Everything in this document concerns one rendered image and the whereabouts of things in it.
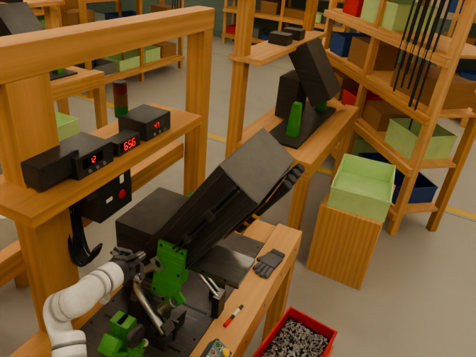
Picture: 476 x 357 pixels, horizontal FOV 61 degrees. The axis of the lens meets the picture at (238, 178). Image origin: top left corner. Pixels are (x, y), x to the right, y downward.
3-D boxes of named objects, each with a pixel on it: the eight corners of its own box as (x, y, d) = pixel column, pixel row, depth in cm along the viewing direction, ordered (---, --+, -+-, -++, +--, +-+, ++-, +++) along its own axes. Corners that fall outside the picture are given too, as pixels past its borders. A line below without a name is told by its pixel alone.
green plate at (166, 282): (188, 292, 153) (198, 242, 147) (176, 302, 146) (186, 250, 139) (162, 281, 157) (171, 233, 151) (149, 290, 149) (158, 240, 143)
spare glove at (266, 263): (268, 248, 203) (268, 244, 201) (286, 258, 198) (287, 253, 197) (246, 270, 188) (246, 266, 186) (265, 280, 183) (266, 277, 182)
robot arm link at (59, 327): (37, 295, 92) (38, 360, 86) (64, 283, 89) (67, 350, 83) (62, 296, 98) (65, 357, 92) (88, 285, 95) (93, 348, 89)
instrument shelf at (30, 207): (201, 123, 180) (202, 115, 178) (33, 229, 107) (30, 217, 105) (154, 110, 188) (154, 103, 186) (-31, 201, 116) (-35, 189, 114)
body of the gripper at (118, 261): (129, 280, 105) (147, 266, 114) (108, 256, 106) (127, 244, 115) (112, 296, 108) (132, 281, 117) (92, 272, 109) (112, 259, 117)
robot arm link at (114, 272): (85, 278, 111) (69, 287, 105) (108, 253, 107) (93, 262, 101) (107, 303, 110) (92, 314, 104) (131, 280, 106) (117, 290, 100)
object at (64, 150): (81, 169, 125) (78, 149, 121) (42, 191, 113) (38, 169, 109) (64, 163, 127) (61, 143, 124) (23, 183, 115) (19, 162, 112)
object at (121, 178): (133, 201, 149) (131, 165, 142) (101, 224, 136) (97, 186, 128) (106, 191, 153) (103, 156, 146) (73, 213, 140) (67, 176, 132)
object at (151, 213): (192, 258, 191) (195, 198, 174) (154, 301, 167) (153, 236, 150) (159, 245, 198) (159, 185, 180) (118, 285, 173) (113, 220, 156)
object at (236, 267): (254, 264, 162) (255, 258, 161) (237, 290, 149) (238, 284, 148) (172, 232, 175) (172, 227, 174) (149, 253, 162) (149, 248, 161)
